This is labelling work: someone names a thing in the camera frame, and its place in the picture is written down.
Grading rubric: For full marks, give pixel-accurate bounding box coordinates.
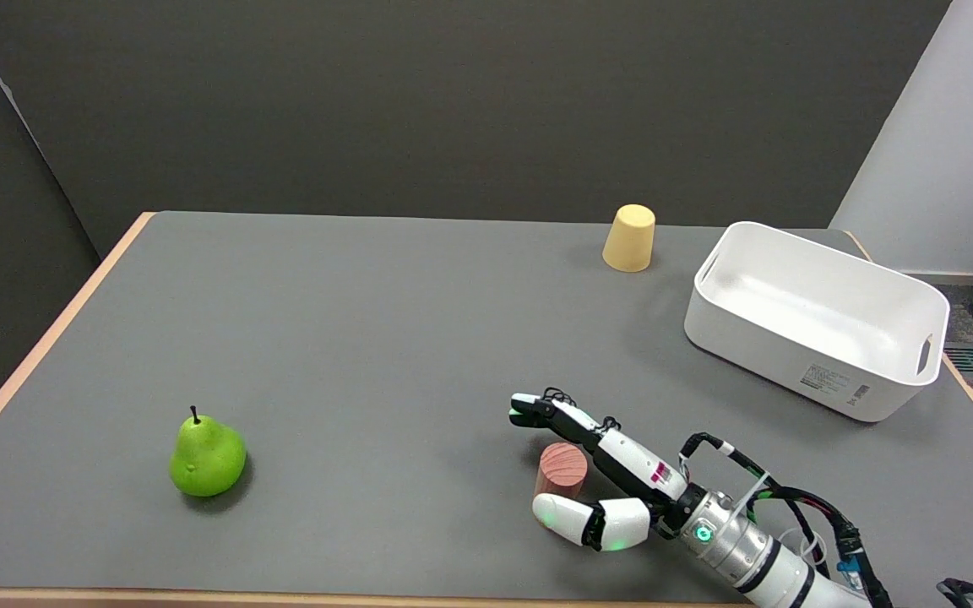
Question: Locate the yellow upturned cup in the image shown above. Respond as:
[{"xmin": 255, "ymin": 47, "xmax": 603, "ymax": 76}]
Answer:
[{"xmin": 602, "ymin": 204, "xmax": 656, "ymax": 274}]

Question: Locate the white plastic bin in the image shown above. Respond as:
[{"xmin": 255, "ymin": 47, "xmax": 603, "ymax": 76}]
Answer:
[{"xmin": 684, "ymin": 221, "xmax": 951, "ymax": 423}]

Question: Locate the wooden cylinder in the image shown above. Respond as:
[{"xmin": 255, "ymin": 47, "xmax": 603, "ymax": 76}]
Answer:
[{"xmin": 535, "ymin": 442, "xmax": 589, "ymax": 501}]

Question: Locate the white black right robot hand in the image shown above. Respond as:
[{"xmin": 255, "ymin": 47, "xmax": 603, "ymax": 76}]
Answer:
[{"xmin": 509, "ymin": 388, "xmax": 697, "ymax": 552}]

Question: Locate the green pear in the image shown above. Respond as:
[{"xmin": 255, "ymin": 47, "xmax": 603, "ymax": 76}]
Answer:
[{"xmin": 169, "ymin": 406, "xmax": 247, "ymax": 498}]

